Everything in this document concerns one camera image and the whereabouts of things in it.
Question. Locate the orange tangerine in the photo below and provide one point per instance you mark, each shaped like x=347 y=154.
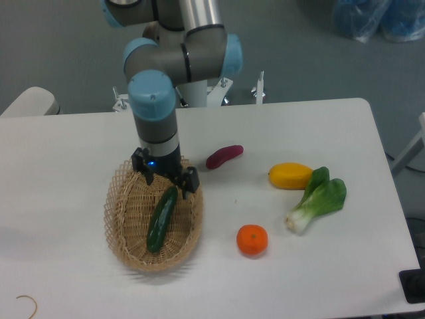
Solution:
x=252 y=239

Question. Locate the woven wicker basket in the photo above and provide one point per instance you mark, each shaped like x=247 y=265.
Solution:
x=130 y=203

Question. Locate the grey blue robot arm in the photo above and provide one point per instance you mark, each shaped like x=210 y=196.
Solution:
x=192 y=46

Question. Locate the purple sweet potato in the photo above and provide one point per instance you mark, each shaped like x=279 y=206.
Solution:
x=223 y=155

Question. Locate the green bok choy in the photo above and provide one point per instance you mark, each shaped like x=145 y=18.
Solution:
x=322 y=196

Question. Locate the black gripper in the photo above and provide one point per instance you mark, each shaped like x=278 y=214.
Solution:
x=168 y=166

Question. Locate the black device at edge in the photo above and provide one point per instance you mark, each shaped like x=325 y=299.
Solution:
x=412 y=282

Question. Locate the yellow mango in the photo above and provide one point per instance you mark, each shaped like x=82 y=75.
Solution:
x=290 y=175

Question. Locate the green cucumber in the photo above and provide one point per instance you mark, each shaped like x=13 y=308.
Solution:
x=160 y=219

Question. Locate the blue plastic bag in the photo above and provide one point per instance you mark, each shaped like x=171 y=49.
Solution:
x=399 y=21

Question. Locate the white chair armrest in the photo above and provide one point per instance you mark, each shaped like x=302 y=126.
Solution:
x=34 y=101

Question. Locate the white table leg frame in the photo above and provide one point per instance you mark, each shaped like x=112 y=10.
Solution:
x=412 y=149

